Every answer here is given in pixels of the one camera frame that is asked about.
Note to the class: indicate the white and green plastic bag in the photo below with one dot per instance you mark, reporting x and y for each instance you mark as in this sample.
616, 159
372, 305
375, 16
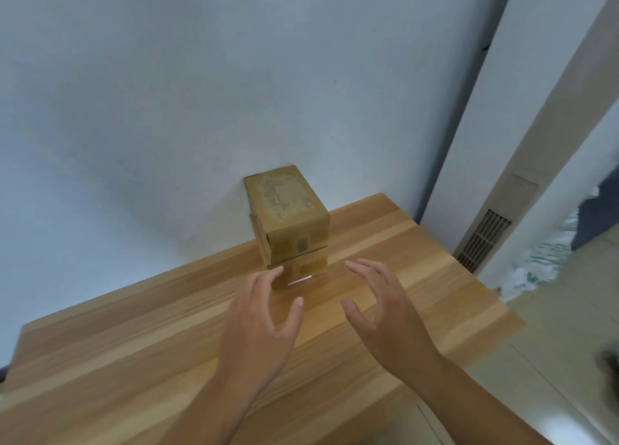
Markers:
541, 261

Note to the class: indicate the person's right forearm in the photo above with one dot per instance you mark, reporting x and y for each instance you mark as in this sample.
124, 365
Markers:
478, 411

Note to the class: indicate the white standing air conditioner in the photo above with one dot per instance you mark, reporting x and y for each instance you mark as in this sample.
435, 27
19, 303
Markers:
512, 121

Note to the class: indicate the person's right hand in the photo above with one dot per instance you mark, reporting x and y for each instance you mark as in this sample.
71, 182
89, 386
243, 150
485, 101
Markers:
391, 324

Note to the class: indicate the dark grey cloth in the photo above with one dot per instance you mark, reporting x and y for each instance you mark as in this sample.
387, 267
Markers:
597, 208

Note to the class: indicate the person's left thumb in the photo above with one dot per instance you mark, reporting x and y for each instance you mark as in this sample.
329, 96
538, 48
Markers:
292, 321

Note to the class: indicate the small brown cardboard box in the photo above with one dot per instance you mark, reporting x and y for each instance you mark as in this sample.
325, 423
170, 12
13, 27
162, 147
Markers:
309, 267

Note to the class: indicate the person's right thumb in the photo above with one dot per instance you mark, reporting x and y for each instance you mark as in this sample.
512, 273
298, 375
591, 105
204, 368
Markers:
357, 316

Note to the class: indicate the person's left forearm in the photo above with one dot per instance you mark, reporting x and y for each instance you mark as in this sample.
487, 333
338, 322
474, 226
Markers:
222, 411

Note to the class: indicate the person's left hand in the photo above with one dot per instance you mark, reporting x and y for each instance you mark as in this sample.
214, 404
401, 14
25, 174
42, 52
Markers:
254, 333

